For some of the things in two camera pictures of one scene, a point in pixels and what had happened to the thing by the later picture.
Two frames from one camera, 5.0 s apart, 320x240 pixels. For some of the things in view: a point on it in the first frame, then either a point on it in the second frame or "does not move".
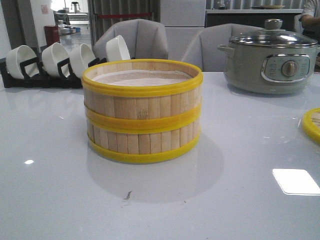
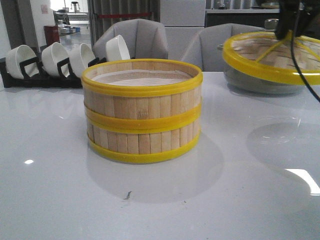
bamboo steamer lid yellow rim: (311, 124) → (296, 58)
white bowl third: (79, 57) does not move
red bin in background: (52, 34) does not move
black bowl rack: (35, 78) does not move
